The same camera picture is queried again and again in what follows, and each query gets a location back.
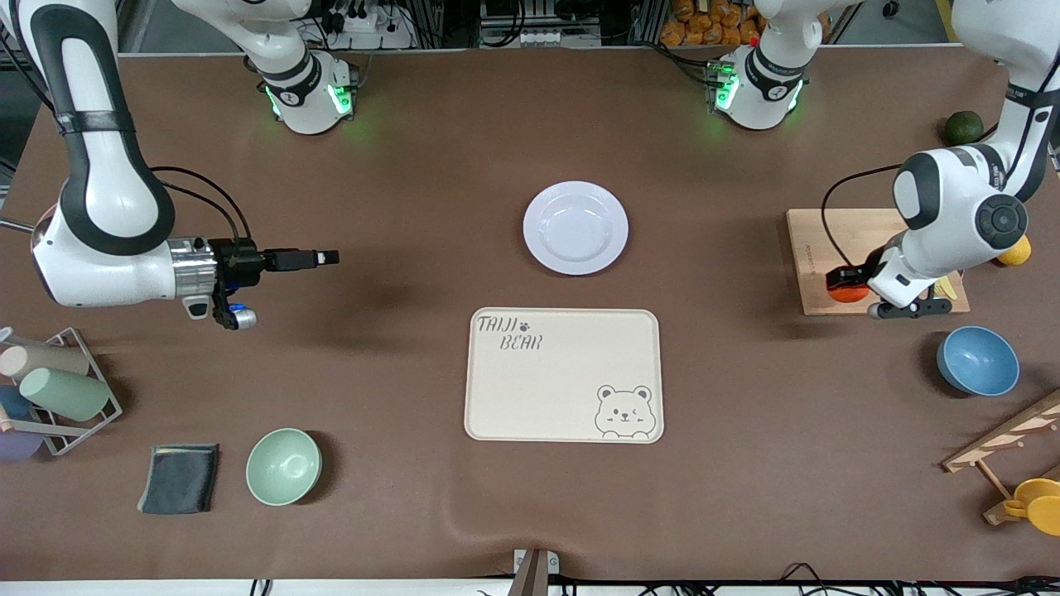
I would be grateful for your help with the metal table bracket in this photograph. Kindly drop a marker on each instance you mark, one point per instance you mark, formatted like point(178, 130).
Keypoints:
point(534, 571)

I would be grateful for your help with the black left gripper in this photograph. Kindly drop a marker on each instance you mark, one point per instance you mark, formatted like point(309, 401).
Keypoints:
point(845, 276)

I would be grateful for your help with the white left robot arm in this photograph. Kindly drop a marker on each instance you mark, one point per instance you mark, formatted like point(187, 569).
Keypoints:
point(952, 199)

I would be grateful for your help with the beige cup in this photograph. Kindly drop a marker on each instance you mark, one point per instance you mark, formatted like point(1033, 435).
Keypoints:
point(41, 360)

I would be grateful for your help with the wooden peg drying rack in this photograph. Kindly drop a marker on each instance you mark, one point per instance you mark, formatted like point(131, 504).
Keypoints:
point(994, 443)

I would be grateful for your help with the power strip with plugs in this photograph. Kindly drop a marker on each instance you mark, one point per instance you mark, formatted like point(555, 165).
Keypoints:
point(373, 29)

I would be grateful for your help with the yellow lemon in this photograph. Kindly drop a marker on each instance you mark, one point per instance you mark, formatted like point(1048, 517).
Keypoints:
point(1017, 251)

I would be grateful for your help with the cream bear print tray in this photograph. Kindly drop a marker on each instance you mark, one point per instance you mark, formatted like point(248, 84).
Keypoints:
point(555, 389)

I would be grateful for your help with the dark grey folded cloth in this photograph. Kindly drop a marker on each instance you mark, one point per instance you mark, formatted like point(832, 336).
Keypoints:
point(178, 478)

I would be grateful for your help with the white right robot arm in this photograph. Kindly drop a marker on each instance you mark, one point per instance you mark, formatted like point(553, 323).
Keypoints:
point(108, 182)

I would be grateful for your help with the yellow plastic knife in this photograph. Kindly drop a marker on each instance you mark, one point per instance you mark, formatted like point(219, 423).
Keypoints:
point(948, 288)

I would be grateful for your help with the purple cup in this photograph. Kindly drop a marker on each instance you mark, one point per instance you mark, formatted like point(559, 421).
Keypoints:
point(16, 445)

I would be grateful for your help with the dark green avocado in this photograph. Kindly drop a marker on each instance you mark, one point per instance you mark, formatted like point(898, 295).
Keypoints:
point(963, 128)

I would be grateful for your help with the pile of orange fruits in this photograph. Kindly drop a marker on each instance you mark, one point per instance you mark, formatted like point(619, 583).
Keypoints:
point(704, 25)

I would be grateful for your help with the blue bowl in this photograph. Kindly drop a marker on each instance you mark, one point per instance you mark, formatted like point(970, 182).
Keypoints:
point(977, 360)

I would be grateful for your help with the blue cup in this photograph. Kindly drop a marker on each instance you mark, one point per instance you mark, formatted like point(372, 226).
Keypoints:
point(12, 403)

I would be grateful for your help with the pale green bowl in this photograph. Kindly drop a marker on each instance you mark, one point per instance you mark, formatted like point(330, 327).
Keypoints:
point(283, 466)

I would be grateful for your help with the pale green cup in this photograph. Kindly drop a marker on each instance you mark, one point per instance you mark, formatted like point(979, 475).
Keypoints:
point(66, 393)

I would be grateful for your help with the metal scoop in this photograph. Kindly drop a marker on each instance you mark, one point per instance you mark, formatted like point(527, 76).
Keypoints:
point(12, 223)

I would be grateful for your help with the wooden cutting board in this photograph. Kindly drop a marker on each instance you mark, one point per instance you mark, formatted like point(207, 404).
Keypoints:
point(803, 290)

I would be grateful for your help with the yellow mug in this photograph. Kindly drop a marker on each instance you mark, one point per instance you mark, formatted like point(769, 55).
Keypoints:
point(1039, 505)

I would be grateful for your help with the white power strip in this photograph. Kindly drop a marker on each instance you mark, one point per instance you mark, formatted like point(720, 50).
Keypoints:
point(542, 38)

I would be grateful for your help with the white round plate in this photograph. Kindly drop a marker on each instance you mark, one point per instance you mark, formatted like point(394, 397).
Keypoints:
point(575, 228)

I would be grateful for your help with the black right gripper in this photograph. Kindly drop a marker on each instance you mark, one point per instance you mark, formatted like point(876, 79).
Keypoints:
point(234, 260)

